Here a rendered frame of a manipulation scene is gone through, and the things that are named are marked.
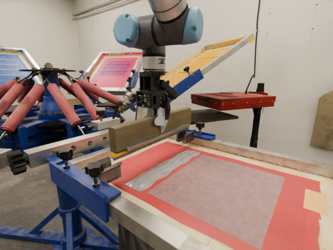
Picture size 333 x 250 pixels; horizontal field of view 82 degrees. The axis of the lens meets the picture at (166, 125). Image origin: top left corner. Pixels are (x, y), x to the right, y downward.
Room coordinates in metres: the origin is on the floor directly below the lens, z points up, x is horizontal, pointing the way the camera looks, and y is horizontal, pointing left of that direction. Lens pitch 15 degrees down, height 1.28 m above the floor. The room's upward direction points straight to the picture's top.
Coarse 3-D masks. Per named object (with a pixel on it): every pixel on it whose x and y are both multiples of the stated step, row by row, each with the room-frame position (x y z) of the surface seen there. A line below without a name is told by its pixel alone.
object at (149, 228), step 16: (208, 144) 0.82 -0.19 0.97; (224, 144) 0.77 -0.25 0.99; (80, 160) 0.61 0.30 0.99; (96, 160) 0.65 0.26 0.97; (272, 160) 0.66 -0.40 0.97; (288, 160) 0.63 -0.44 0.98; (304, 160) 0.61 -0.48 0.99; (112, 208) 0.37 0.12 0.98; (128, 208) 0.36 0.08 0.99; (128, 224) 0.34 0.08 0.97; (144, 224) 0.32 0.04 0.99; (160, 224) 0.32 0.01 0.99; (144, 240) 0.31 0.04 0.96; (160, 240) 0.29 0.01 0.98; (176, 240) 0.28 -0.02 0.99; (192, 240) 0.28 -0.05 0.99
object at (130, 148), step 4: (188, 124) 0.78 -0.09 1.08; (176, 128) 0.71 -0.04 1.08; (180, 128) 0.73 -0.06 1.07; (164, 132) 0.66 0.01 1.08; (168, 132) 0.67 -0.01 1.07; (172, 132) 0.69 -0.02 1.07; (156, 136) 0.62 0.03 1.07; (160, 136) 0.63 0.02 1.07; (144, 140) 0.58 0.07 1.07; (148, 140) 0.58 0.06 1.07; (152, 140) 0.60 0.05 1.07; (132, 144) 0.55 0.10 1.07; (136, 144) 0.55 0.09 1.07; (140, 144) 0.55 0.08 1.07; (144, 144) 0.57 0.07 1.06; (128, 148) 0.52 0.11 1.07; (132, 148) 0.53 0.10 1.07
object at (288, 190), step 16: (160, 144) 0.86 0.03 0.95; (176, 144) 0.86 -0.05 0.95; (160, 160) 0.69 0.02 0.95; (192, 160) 0.69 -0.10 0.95; (208, 160) 0.68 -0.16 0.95; (224, 160) 0.69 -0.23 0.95; (208, 176) 0.56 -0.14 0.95; (224, 176) 0.56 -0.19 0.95; (240, 176) 0.56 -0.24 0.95; (256, 176) 0.56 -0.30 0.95; (272, 176) 0.56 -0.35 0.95; (288, 176) 0.56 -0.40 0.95; (256, 192) 0.47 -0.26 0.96; (272, 192) 0.47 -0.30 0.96; (288, 192) 0.47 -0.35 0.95; (304, 192) 0.47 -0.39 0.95; (320, 192) 0.47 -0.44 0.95; (288, 208) 0.41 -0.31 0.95; (304, 208) 0.41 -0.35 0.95
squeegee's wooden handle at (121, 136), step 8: (176, 112) 0.73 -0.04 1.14; (184, 112) 0.77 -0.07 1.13; (136, 120) 0.59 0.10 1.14; (144, 120) 0.59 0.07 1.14; (152, 120) 0.62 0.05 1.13; (168, 120) 0.69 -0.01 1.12; (176, 120) 0.73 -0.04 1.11; (184, 120) 0.78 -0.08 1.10; (112, 128) 0.50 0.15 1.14; (120, 128) 0.52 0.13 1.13; (128, 128) 0.54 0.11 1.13; (136, 128) 0.56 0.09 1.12; (144, 128) 0.59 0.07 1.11; (152, 128) 0.62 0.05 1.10; (168, 128) 0.69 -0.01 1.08; (112, 136) 0.51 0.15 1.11; (120, 136) 0.51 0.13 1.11; (128, 136) 0.54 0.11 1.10; (136, 136) 0.56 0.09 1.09; (144, 136) 0.59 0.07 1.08; (152, 136) 0.62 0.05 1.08; (112, 144) 0.51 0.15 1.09; (120, 144) 0.51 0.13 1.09; (128, 144) 0.53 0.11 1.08
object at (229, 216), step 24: (144, 168) 0.62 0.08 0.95; (144, 192) 0.47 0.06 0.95; (168, 192) 0.47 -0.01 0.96; (192, 192) 0.47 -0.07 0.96; (216, 192) 0.47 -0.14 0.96; (240, 192) 0.47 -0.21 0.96; (192, 216) 0.38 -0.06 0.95; (216, 216) 0.38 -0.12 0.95; (240, 216) 0.38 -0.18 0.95; (264, 216) 0.38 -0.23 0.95; (288, 216) 0.38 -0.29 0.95; (240, 240) 0.31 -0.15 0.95; (264, 240) 0.31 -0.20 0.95; (288, 240) 0.31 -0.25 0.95; (312, 240) 0.31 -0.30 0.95
